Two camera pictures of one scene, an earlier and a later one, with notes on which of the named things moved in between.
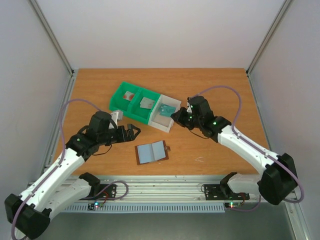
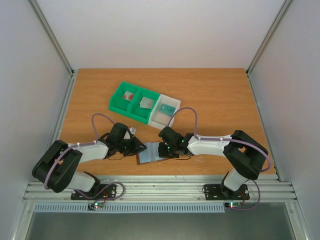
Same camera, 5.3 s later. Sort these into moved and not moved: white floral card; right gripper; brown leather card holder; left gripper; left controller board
Moved: left gripper; right gripper
Not moved: brown leather card holder; white floral card; left controller board
